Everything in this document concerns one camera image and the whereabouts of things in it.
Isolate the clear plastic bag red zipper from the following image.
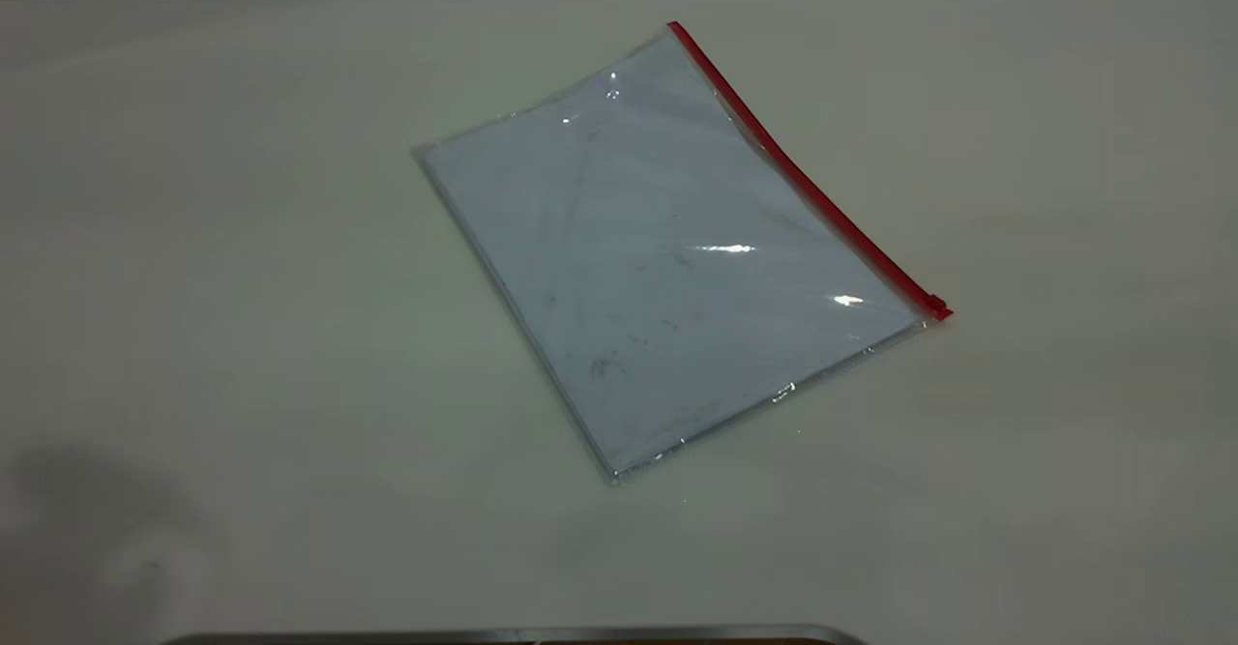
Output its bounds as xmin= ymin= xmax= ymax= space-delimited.
xmin=413 ymin=20 xmax=955 ymax=484

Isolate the grey metal bar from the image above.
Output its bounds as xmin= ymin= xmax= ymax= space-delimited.
xmin=160 ymin=624 xmax=868 ymax=645

